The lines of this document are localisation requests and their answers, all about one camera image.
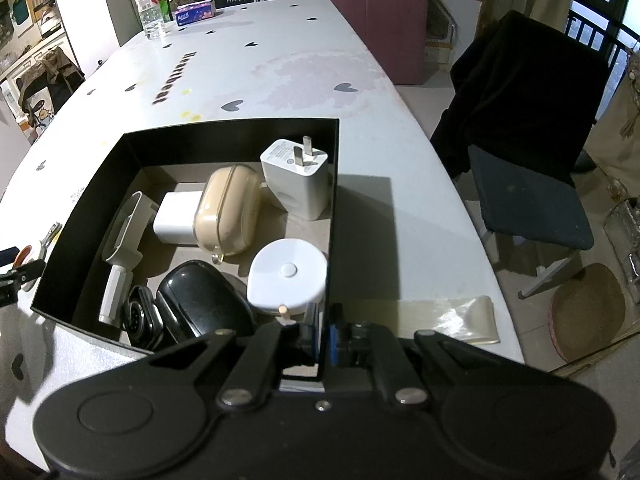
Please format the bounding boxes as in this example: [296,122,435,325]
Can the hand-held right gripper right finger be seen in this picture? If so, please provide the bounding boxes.
[325,303,551,409]

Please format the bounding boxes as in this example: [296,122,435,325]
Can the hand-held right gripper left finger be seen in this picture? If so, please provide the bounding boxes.
[102,302,321,411]

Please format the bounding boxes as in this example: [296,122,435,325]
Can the orange white scissors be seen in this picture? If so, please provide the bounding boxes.
[14,222,63,267]

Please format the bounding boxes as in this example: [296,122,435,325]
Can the white round tape measure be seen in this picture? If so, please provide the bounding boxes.
[246,240,328,318]

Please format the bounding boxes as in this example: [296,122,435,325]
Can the black cardboard box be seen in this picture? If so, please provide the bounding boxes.
[30,117,341,393]

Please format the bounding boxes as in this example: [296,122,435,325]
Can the black computer mouse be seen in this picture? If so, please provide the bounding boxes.
[155,260,257,346]

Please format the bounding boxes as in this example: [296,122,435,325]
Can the black smartwatch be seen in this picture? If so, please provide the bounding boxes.
[122,284,166,348]

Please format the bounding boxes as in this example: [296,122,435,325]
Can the beige earbuds case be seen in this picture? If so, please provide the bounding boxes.
[194,164,264,265]

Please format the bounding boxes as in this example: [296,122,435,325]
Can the large white charger plug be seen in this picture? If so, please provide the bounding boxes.
[260,136,332,222]

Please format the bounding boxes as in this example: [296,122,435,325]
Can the small white charger plug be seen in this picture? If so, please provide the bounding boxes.
[152,191,206,247]

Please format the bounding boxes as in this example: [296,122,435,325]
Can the clear plastic bag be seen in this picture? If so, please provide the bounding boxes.
[400,296,501,345]

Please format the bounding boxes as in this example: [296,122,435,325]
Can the cartoon print tote bag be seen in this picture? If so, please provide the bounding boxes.
[20,95,56,131]

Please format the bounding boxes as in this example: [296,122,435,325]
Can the brown jacket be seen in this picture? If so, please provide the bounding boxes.
[17,45,86,111]

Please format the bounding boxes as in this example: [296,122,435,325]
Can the dark blue chair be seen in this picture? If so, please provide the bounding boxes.
[467,145,596,301]

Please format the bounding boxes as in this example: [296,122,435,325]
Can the round woven straw mat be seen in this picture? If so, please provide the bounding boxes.
[547,262,627,363]

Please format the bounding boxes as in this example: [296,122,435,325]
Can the clear water bottle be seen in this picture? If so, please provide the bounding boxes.
[134,0,167,40]

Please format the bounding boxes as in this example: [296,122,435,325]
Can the purple tissue pack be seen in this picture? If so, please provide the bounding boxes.
[174,2,218,28]

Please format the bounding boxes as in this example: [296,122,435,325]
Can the clear glass container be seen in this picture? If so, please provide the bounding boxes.
[602,202,640,306]

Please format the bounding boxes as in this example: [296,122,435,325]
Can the black cloth on chair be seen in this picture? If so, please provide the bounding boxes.
[430,10,608,186]

